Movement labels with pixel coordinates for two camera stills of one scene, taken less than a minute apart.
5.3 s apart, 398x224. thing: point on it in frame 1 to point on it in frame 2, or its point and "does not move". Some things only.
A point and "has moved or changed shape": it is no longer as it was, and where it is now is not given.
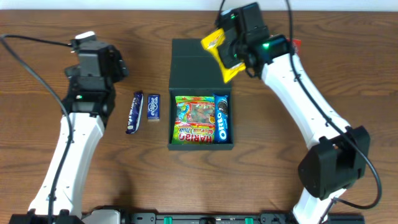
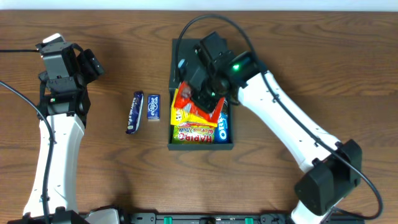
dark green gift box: x=194 y=71 does not move
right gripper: x=228 y=54 to x=204 y=97
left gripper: x=117 y=65 to x=90 y=61
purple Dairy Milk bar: x=136 y=113 does not move
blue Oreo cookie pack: x=221 y=117 does not move
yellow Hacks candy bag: x=212 y=42 has moved or changed shape
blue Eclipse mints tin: x=153 y=107 does not move
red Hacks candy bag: x=297 y=45 to x=184 y=99
